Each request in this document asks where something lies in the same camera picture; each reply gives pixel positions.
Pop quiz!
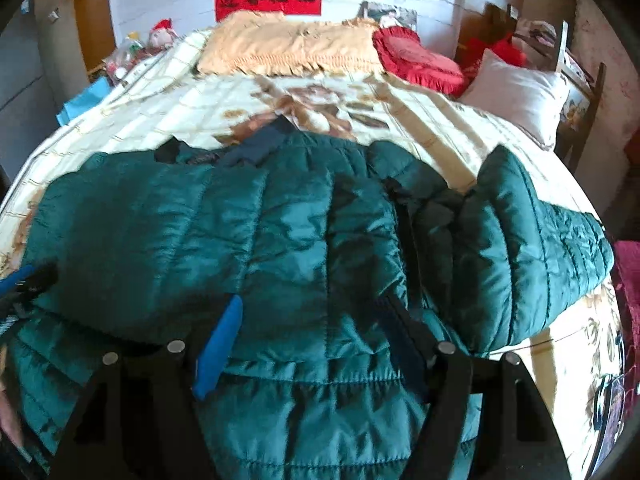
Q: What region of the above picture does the green quilted puffer jacket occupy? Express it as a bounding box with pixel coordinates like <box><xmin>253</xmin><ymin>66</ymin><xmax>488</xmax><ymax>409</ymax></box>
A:
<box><xmin>9</xmin><ymin>128</ymin><xmax>614</xmax><ymax>479</ymax></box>

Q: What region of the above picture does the person's left hand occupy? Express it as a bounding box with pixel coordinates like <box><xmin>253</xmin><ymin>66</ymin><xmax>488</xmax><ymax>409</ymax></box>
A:
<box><xmin>0</xmin><ymin>344</ymin><xmax>29</xmax><ymax>460</ymax></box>

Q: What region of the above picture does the floral cream bed quilt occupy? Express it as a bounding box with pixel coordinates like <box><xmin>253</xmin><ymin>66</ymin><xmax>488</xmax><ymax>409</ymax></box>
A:
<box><xmin>1</xmin><ymin>30</ymin><xmax>622</xmax><ymax>479</ymax></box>

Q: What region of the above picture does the grey wardrobe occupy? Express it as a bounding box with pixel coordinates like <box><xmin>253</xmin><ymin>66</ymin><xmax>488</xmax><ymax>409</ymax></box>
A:
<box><xmin>0</xmin><ymin>11</ymin><xmax>58</xmax><ymax>180</ymax></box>

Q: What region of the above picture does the blue cloth on bedside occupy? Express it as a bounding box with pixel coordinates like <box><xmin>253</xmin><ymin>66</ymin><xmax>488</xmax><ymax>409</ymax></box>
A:
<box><xmin>56</xmin><ymin>76</ymin><xmax>112</xmax><ymax>126</ymax></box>

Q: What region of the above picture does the maroon blanket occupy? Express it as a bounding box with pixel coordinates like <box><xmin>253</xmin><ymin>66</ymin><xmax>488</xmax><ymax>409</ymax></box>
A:
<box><xmin>613</xmin><ymin>240</ymin><xmax>639</xmax><ymax>405</ymax></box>

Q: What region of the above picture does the clutter of bottles bedside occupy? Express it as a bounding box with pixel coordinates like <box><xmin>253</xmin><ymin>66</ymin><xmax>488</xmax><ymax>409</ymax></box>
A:
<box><xmin>103</xmin><ymin>32</ymin><xmax>149</xmax><ymax>84</ymax></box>

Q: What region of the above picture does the pink pig plush toy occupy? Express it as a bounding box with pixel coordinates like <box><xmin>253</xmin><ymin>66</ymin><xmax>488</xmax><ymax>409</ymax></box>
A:
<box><xmin>148</xmin><ymin>18</ymin><xmax>178</xmax><ymax>50</ymax></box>

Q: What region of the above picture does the wooden door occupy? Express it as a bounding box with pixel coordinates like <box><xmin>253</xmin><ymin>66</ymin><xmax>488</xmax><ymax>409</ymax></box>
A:
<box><xmin>74</xmin><ymin>0</ymin><xmax>115</xmax><ymax>75</ymax></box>

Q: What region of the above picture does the white pillow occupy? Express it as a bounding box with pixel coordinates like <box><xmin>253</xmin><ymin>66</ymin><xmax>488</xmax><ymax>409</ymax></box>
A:
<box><xmin>459</xmin><ymin>50</ymin><xmax>570</xmax><ymax>151</ymax></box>

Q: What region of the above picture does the wooden chair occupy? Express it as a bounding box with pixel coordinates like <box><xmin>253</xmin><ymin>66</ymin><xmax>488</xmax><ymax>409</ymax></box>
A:
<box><xmin>512</xmin><ymin>18</ymin><xmax>606</xmax><ymax>174</ymax></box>

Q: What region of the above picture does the yellow fringed pillow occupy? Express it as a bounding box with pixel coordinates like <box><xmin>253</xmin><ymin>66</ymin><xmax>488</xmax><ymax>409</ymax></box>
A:
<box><xmin>198</xmin><ymin>11</ymin><xmax>384</xmax><ymax>77</ymax></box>

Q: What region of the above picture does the red heart-shaped cushion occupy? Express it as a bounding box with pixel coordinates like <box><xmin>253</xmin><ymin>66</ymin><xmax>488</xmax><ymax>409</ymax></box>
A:
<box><xmin>372</xmin><ymin>26</ymin><xmax>470</xmax><ymax>98</ymax></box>

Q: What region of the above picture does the framed photo behind pillows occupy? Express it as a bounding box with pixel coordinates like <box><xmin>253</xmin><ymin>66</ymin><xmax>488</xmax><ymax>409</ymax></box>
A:
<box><xmin>359</xmin><ymin>1</ymin><xmax>418</xmax><ymax>32</ymax></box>

